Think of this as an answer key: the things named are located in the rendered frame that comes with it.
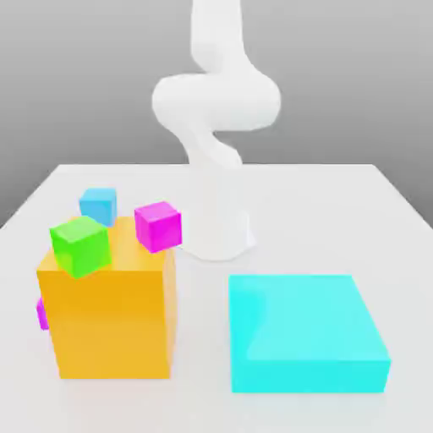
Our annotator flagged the small magenta cube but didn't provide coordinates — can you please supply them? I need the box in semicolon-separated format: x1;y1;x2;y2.
36;297;51;332
134;200;184;255

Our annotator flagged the small blue cube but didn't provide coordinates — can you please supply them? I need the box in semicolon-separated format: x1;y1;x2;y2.
78;187;118;228

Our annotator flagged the small green cube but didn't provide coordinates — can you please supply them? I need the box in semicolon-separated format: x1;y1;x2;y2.
49;215;113;280

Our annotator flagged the large cyan box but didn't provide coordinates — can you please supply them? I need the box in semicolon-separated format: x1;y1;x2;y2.
227;274;392;394

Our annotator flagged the large orange box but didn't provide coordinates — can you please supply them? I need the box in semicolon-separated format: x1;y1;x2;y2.
36;215;178;381

